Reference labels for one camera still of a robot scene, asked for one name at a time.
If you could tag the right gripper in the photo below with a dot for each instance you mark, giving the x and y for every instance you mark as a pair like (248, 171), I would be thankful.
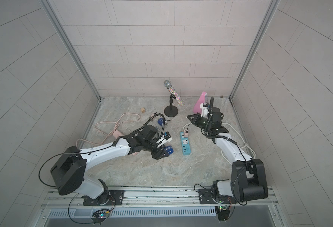
(197, 116)

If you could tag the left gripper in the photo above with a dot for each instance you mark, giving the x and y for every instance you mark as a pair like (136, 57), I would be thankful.
(158, 153)

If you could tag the pink USB charger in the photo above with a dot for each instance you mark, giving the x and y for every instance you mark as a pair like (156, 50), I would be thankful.
(185, 133)

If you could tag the teal power strip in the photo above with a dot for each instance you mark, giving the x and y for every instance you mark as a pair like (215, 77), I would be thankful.
(186, 149)

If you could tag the pink power strip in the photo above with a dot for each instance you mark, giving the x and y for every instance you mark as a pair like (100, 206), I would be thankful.
(117, 134)

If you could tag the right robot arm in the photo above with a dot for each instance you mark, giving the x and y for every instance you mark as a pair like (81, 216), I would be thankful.
(248, 179)

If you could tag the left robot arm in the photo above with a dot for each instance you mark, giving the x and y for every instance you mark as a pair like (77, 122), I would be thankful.
(69, 173)

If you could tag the pink metronome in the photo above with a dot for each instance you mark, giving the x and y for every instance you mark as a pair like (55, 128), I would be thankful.
(202, 99)

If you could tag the black microphone stand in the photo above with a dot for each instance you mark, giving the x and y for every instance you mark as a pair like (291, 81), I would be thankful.
(171, 110)

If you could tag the glitter microphone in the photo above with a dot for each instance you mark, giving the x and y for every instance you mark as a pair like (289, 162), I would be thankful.
(169, 86)

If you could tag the right circuit board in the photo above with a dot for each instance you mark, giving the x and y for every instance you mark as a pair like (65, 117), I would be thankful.
(222, 212)

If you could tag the circuit board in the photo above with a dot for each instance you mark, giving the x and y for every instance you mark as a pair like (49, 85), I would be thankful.
(222, 212)
(100, 215)

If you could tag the left circuit board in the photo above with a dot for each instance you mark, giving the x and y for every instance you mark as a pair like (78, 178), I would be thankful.
(100, 215)

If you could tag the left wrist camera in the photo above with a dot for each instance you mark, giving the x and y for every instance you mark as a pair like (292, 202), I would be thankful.
(166, 137)

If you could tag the aluminium mounting rail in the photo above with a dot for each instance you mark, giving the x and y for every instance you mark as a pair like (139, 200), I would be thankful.
(139, 196)

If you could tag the white vented cable duct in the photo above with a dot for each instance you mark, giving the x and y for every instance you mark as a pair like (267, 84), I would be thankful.
(137, 212)

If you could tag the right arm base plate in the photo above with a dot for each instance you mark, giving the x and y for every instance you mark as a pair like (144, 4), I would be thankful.
(210, 196)

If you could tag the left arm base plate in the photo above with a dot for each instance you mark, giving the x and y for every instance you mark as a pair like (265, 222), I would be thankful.
(113, 197)

